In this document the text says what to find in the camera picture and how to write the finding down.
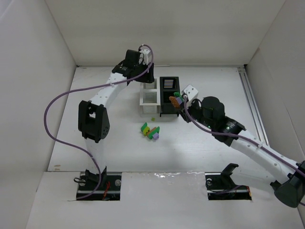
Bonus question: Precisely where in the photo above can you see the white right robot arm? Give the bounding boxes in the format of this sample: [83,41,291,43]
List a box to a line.
[172,94,305,208]

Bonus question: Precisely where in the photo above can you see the brown lego plate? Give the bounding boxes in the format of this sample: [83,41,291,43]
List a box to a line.
[169,96,183,109]

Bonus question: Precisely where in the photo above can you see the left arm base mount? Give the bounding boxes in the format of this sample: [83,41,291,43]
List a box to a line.
[73,169,122,201]

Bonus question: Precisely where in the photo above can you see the black two-slot container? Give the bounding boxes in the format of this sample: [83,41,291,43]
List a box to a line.
[160,77,180,117]

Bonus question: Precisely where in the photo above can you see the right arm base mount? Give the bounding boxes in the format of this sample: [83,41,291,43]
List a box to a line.
[205,163,252,201]

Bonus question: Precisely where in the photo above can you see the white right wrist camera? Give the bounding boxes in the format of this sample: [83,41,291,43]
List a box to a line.
[182,84,199,107]

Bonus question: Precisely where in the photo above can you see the white two-slot container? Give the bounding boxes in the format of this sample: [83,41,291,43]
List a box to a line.
[139,78,161,115]

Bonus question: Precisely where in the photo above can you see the aluminium rail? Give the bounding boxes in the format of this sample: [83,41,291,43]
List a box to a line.
[237,66,269,145]

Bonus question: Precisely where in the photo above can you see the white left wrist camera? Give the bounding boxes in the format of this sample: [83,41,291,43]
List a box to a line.
[139,49,151,65]

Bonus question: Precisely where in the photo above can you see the green lego brick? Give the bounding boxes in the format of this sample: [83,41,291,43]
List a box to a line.
[174,92,181,97]

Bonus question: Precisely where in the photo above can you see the purple lego brick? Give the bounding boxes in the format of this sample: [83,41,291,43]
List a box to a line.
[152,133,159,140]

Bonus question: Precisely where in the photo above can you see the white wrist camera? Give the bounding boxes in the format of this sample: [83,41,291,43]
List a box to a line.
[139,49,151,65]
[182,84,199,107]

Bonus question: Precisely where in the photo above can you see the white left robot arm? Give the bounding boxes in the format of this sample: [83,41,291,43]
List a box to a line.
[78,45,154,172]

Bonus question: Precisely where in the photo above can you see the green lego stack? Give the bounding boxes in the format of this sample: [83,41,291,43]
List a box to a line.
[141,123,160,140]

